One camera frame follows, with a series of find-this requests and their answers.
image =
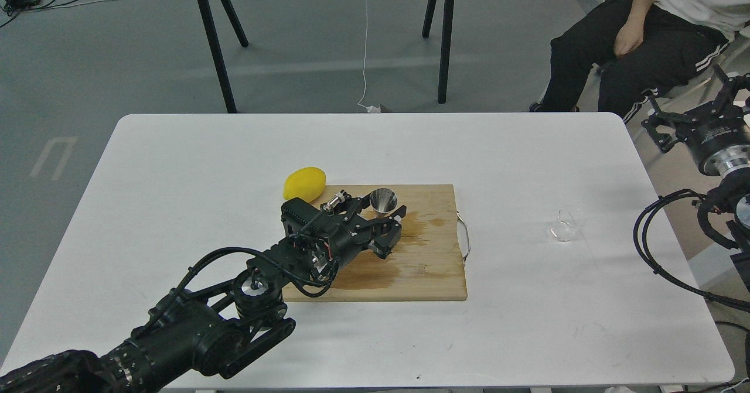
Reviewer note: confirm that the clear glass measuring cup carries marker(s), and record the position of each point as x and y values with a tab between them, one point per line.
567	223

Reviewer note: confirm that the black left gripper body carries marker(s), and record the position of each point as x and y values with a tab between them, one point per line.
311	227

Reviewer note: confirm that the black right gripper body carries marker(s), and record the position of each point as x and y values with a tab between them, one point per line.
718	139

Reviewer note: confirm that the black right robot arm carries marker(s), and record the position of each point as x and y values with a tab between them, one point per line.
721	216

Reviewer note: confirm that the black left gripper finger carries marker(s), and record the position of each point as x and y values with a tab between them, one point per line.
343	206
383	233

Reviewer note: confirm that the yellow lemon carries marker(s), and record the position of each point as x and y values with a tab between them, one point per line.
307	183

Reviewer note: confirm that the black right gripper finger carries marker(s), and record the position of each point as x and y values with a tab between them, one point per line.
667	129
730	87

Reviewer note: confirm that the wooden cutting board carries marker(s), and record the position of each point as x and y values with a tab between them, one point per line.
426	263

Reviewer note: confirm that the steel double jigger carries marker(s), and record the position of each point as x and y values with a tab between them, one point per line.
383	201

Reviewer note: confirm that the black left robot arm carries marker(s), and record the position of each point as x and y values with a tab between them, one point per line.
229	308

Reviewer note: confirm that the seated person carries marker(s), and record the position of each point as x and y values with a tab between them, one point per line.
647	47

